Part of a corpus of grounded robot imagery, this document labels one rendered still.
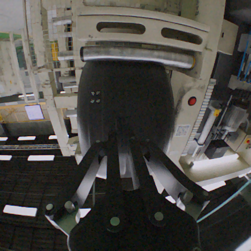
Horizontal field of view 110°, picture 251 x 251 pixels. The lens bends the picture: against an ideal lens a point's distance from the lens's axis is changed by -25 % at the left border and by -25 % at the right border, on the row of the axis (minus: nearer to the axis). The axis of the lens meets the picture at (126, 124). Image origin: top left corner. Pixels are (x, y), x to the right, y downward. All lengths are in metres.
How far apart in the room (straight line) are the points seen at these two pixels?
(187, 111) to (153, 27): 0.38
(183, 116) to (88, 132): 0.43
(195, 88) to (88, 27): 0.45
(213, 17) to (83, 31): 0.46
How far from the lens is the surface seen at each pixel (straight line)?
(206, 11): 0.57
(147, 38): 0.34
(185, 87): 0.53
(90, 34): 0.34
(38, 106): 4.55
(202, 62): 0.41
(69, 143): 1.19
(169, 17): 0.37
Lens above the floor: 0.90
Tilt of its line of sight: 33 degrees up
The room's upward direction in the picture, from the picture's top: 177 degrees counter-clockwise
